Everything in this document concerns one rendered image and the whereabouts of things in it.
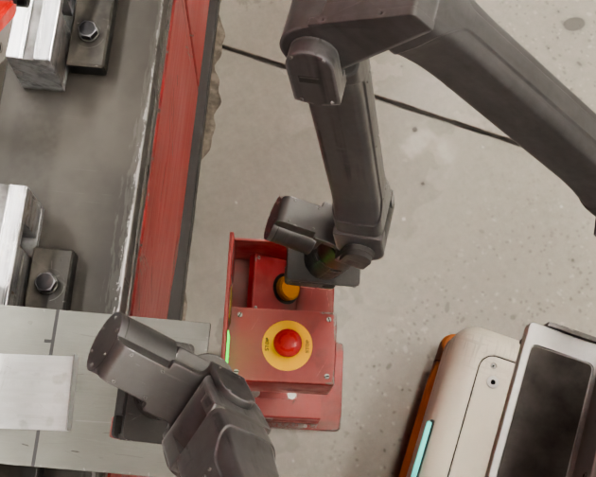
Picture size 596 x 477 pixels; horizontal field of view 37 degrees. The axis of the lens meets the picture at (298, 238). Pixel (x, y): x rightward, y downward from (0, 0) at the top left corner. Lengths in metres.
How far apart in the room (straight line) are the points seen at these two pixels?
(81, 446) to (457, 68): 0.61
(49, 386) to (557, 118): 0.64
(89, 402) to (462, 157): 1.40
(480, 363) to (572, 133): 1.10
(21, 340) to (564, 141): 0.65
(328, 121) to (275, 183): 1.36
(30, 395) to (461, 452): 0.97
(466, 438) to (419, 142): 0.79
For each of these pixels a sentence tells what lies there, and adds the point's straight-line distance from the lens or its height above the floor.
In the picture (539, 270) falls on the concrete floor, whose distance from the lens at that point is 2.22.
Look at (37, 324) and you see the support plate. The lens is 1.10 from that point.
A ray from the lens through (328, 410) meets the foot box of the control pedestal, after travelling 2.05.
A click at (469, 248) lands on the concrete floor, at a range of 2.19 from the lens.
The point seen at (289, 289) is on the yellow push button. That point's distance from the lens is 1.36.
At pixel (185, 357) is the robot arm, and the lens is 0.81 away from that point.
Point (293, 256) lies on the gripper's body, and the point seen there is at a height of 0.90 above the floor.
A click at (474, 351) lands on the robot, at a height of 0.28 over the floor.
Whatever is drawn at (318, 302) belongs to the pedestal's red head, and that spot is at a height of 0.70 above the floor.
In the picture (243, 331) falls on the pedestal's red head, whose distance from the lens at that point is 1.29.
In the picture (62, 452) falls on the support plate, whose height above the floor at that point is 1.00.
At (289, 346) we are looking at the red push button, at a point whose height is 0.81.
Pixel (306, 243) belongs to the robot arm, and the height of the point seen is 1.00.
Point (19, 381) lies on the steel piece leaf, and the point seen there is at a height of 1.00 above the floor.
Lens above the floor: 2.05
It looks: 73 degrees down
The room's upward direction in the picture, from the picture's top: 8 degrees clockwise
